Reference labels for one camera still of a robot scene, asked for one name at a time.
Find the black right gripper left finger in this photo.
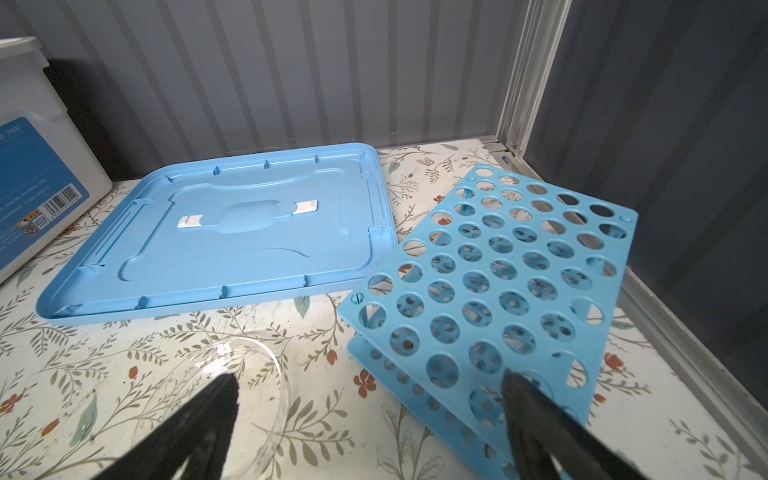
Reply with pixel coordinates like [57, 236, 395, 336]
[97, 374, 239, 479]

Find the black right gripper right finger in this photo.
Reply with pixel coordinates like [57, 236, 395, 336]
[501, 370, 644, 479]

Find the blue test tube rack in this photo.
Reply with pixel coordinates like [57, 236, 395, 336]
[339, 165, 638, 479]

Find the blue plastic bin lid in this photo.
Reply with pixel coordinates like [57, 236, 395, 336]
[36, 143, 397, 326]

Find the white plastic storage bin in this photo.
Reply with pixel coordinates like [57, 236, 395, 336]
[1, 36, 112, 280]

